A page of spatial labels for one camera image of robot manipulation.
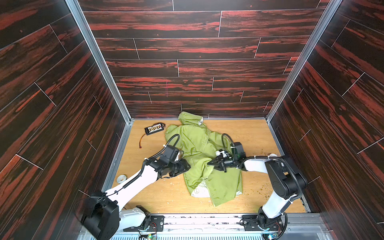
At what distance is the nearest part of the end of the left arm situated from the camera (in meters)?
0.59

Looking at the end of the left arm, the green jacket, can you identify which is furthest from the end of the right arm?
the end of the left arm

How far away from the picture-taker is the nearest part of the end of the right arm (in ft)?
2.55

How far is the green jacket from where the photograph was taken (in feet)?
2.75

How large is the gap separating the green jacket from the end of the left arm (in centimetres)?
9

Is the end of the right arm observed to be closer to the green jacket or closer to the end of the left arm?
the green jacket

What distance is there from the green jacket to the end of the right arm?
0.04 feet
